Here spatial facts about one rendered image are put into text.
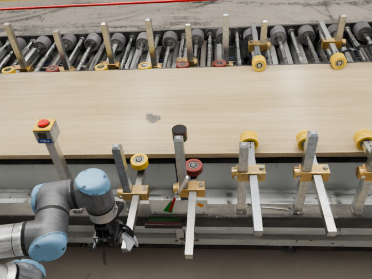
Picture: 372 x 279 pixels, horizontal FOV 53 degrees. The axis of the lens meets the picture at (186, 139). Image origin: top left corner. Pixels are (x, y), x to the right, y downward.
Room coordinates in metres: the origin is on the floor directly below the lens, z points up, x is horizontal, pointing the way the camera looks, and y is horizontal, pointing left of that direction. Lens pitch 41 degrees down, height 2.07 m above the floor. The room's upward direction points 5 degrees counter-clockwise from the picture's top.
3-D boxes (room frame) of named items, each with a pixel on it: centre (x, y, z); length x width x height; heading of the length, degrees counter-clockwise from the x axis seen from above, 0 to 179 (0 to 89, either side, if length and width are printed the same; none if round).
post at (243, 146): (1.04, -0.22, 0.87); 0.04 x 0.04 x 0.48; 83
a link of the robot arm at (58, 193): (0.72, 0.39, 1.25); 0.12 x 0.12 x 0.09; 6
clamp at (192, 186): (1.07, 0.01, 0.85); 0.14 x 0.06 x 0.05; 83
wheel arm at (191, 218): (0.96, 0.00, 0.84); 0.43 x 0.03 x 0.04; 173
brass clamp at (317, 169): (1.01, -0.49, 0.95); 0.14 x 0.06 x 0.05; 83
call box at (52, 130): (1.14, 0.53, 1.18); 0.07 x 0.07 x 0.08; 83
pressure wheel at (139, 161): (1.22, 0.22, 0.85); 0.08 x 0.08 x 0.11
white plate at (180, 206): (1.05, 0.06, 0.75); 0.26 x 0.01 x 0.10; 83
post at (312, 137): (1.01, -0.47, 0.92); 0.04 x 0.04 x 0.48; 83
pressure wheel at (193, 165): (1.15, -0.02, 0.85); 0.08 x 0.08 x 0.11
